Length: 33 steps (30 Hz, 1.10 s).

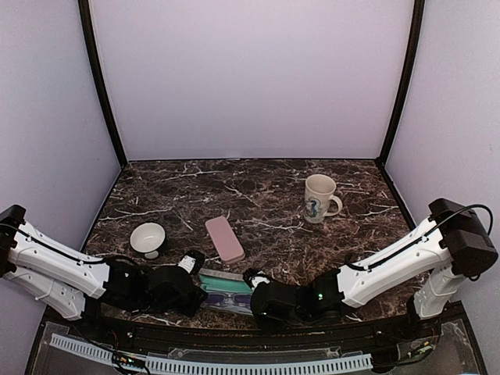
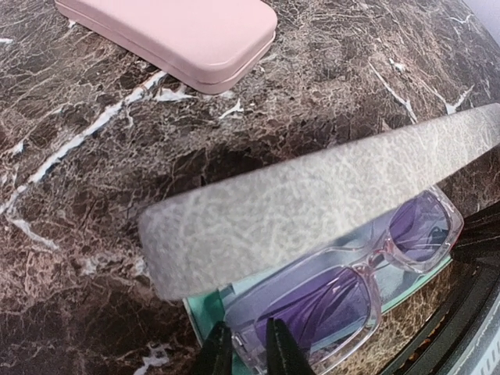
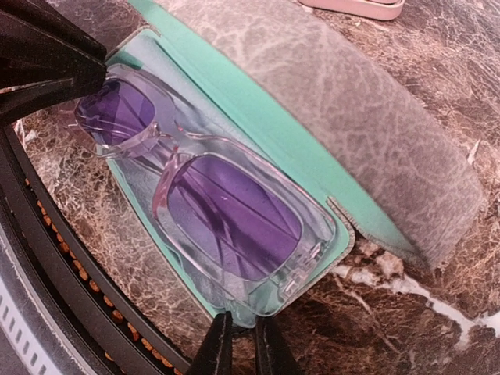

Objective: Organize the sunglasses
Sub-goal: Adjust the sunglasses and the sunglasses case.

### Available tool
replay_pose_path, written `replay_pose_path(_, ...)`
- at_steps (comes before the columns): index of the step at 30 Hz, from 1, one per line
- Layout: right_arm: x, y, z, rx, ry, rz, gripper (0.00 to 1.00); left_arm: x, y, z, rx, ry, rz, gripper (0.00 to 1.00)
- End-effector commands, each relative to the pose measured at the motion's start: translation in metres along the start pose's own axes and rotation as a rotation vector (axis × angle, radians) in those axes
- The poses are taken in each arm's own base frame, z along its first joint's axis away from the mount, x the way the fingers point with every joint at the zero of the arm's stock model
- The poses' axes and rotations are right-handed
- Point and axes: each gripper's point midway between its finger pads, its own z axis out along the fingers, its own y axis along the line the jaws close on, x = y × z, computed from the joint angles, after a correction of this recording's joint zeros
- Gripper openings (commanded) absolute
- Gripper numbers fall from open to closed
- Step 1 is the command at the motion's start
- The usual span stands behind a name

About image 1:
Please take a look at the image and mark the clear frame dark-lens sunglasses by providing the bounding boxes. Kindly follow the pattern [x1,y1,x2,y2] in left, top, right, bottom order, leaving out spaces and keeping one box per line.
[205,293,252,308]

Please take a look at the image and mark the grey glasses case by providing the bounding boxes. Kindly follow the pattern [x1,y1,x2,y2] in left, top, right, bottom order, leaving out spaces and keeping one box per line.
[198,268,252,316]

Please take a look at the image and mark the pink glasses case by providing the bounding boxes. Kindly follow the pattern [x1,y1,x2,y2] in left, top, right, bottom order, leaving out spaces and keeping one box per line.
[205,216,245,264]

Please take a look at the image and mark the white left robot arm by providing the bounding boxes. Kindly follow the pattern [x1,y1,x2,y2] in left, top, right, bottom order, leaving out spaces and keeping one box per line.
[1,205,208,341]

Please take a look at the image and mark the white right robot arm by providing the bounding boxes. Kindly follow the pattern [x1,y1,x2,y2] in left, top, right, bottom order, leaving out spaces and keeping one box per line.
[243,198,499,339]

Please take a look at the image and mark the white ceramic bowl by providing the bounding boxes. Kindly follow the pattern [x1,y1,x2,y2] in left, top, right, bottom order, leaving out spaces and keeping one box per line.
[130,223,167,260]

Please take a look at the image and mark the cream ceramic mug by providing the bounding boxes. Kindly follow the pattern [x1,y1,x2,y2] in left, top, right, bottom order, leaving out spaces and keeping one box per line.
[303,174,343,223]

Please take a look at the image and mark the black front rail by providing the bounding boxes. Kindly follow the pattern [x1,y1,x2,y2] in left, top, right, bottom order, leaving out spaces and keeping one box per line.
[125,323,377,351]

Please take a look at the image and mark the white slotted cable duct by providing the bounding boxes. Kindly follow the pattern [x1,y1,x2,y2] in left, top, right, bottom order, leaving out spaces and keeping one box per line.
[49,334,373,374]

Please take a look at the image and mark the black left corner post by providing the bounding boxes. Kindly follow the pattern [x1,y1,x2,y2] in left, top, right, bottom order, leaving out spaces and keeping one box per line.
[77,0,128,169]

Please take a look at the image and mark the black corner post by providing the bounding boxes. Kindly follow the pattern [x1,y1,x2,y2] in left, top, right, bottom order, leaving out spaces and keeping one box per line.
[77,0,128,169]
[376,0,426,170]

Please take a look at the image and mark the black right corner post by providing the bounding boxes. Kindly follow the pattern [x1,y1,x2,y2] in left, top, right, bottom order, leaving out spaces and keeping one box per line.
[376,0,426,170]

